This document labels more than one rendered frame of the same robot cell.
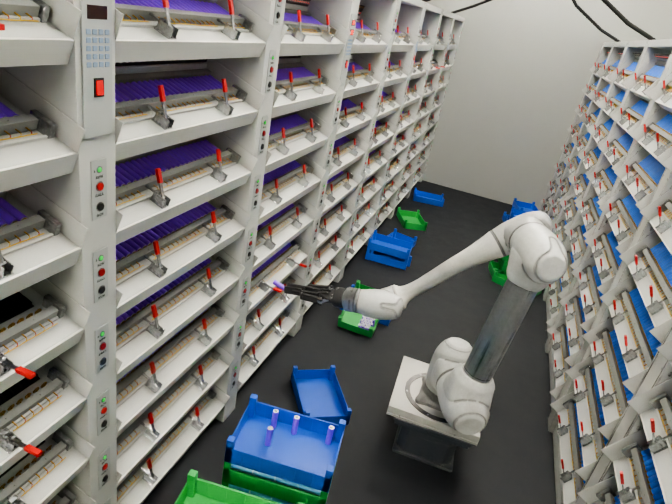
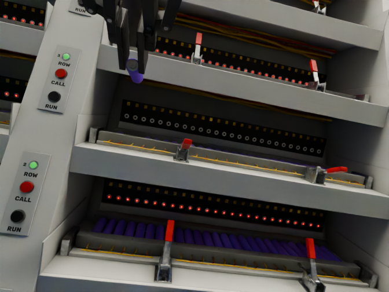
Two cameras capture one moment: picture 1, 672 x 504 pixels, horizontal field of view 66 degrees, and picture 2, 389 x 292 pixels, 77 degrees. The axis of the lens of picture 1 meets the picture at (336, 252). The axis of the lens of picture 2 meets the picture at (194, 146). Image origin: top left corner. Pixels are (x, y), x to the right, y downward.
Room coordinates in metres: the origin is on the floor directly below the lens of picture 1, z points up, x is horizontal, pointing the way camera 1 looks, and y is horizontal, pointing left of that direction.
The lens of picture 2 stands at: (1.68, -0.15, 0.41)
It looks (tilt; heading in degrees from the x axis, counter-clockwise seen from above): 14 degrees up; 67
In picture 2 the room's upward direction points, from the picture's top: 8 degrees clockwise
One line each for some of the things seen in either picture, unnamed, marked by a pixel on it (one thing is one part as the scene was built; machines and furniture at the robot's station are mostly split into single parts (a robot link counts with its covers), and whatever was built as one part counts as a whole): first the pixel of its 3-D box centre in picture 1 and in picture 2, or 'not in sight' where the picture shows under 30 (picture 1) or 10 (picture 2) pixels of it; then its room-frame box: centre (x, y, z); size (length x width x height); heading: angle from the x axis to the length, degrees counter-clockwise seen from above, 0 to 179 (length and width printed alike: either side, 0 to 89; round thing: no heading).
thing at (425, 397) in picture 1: (442, 389); not in sight; (1.70, -0.54, 0.27); 0.22 x 0.18 x 0.06; 165
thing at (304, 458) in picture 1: (287, 440); not in sight; (1.10, 0.03, 0.44); 0.30 x 0.20 x 0.08; 83
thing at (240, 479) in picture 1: (284, 459); not in sight; (1.10, 0.03, 0.36); 0.30 x 0.20 x 0.08; 83
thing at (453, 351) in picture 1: (452, 366); not in sight; (1.67, -0.53, 0.41); 0.18 x 0.16 x 0.22; 5
